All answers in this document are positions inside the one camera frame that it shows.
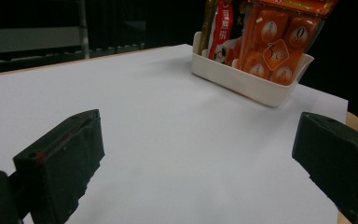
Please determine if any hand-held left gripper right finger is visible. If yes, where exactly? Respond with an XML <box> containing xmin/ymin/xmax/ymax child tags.
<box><xmin>292</xmin><ymin>111</ymin><xmax>358</xmax><ymax>224</ymax></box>

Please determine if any orange multi-sachet packet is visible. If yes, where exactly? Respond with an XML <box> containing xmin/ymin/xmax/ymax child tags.
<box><xmin>238</xmin><ymin>0</ymin><xmax>339</xmax><ymax>87</ymax></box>

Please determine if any gold foil packet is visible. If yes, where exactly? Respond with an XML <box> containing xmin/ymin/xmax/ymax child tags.
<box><xmin>198</xmin><ymin>0</ymin><xmax>220</xmax><ymax>56</ymax></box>

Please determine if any white board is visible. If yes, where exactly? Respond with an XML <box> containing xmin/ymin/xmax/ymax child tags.
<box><xmin>0</xmin><ymin>43</ymin><xmax>349</xmax><ymax>224</ymax></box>

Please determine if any white metal stand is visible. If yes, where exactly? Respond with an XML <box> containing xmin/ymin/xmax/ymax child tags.
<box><xmin>0</xmin><ymin>0</ymin><xmax>90</xmax><ymax>60</ymax></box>

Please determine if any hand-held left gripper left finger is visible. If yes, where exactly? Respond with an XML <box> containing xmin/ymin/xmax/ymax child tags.
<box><xmin>12</xmin><ymin>108</ymin><xmax>105</xmax><ymax>224</ymax></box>

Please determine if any red and black food packet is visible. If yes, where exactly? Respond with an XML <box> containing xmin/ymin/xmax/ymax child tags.
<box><xmin>207</xmin><ymin>0</ymin><xmax>250</xmax><ymax>67</ymax></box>

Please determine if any white plastic container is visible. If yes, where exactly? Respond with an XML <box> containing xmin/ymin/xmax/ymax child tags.
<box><xmin>191</xmin><ymin>31</ymin><xmax>315</xmax><ymax>108</ymax></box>

